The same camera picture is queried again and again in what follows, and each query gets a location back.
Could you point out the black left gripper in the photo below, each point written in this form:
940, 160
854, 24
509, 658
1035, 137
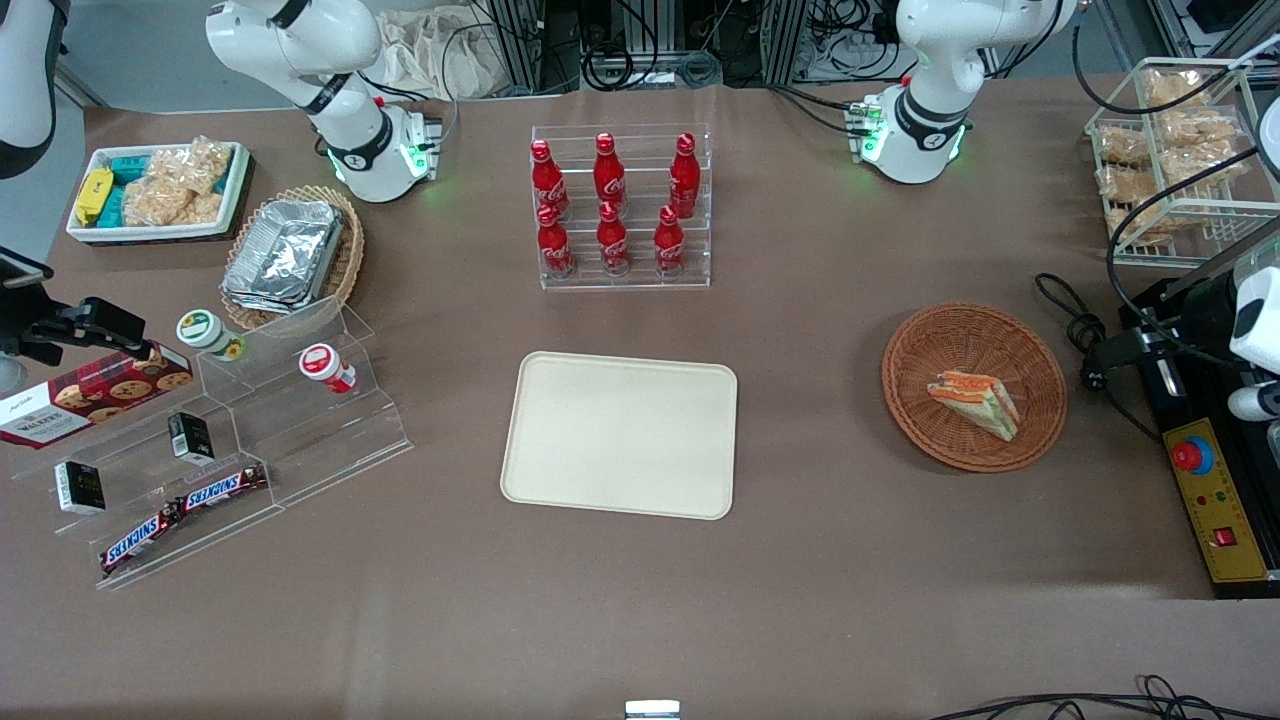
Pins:
1197, 317

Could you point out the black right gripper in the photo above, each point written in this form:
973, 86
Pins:
17, 318

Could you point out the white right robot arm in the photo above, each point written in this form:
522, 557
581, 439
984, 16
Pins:
355, 150

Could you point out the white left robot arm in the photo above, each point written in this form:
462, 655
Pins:
925, 135

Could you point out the triangular sandwich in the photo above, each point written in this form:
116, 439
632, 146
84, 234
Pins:
975, 400

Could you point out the brown wicker basket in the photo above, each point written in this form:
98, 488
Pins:
950, 340

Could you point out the light wicker basket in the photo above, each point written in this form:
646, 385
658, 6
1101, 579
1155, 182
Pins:
350, 260

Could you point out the cream plastic tray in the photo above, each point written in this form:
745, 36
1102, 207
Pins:
620, 435

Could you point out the red Walkers cookie box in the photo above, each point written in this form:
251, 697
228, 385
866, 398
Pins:
90, 395

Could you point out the white rectangular snack bin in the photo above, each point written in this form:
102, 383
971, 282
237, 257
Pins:
82, 232

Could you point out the red emergency stop button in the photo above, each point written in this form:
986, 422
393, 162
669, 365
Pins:
1192, 455

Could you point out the green lid yogurt cup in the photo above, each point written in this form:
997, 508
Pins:
205, 332

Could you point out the packaged cracker bag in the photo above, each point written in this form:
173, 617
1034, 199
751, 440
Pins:
1200, 128
1122, 148
1128, 185
1150, 225
1175, 88

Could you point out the teal snack pack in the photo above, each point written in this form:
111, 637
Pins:
113, 208
130, 168

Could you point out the yellow snack pack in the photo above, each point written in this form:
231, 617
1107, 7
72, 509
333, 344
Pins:
94, 196

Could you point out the small black box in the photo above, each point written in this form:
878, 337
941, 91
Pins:
190, 437
80, 487

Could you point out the black control box yellow panel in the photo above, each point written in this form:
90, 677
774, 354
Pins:
1225, 500

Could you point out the clear bag of rice crackers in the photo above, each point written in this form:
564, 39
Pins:
180, 185

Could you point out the Snickers bar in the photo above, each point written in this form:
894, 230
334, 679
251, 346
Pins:
222, 487
140, 540

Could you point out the silver foil packet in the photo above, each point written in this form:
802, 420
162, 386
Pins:
285, 255

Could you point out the clear acrylic step stand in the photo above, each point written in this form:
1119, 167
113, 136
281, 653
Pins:
290, 440

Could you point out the red lid yogurt cup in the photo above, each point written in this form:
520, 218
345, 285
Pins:
322, 365

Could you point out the beige cloth bag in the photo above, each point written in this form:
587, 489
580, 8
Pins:
440, 55

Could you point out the red cola bottle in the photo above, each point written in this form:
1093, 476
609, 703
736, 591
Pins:
684, 175
609, 172
669, 243
554, 242
545, 180
612, 240

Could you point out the clear acrylic bottle rack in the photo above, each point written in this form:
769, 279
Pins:
625, 282

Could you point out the aluminium frame rack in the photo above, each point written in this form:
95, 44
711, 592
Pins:
640, 30

